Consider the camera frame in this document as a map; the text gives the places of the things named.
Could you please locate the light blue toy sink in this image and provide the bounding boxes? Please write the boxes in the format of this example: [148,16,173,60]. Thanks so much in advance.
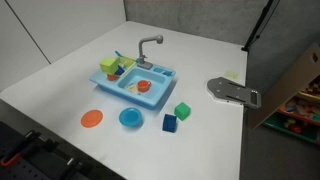
[88,56,177,111]

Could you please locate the dark blue block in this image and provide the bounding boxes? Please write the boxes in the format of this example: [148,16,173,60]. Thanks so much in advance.
[162,113,179,133]

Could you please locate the light green block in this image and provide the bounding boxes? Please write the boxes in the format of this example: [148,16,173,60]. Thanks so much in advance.
[99,57,120,75]

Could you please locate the pale yellow toy dish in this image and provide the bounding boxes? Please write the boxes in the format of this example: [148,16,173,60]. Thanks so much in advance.
[124,83,140,95]

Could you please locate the blue plate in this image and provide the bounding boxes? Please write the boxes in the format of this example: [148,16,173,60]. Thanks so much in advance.
[118,107,144,128]

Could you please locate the yellow-green dish rack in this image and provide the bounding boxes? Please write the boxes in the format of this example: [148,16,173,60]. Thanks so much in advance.
[114,55,138,78]

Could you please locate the grey toy faucet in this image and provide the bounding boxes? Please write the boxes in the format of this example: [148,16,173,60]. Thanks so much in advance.
[136,34,164,70]

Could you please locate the grey metal mounting plate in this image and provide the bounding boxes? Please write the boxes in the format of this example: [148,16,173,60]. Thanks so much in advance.
[206,76,262,110]

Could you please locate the pale yellow sticker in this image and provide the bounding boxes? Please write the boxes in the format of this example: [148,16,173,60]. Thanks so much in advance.
[224,70,239,80]

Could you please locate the orange toy plate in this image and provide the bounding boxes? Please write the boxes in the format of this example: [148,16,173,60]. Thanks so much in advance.
[80,109,104,129]

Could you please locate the black tripod pole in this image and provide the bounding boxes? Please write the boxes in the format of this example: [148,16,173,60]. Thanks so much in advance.
[241,0,281,52]

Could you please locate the black perforated equipment stand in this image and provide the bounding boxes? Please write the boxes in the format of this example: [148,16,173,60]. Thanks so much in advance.
[0,120,124,180]

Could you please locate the toy storage shelf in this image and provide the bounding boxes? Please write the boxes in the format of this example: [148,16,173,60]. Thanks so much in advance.
[262,74,320,145]

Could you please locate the red clamp handle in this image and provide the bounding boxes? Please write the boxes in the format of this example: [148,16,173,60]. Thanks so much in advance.
[0,152,22,168]

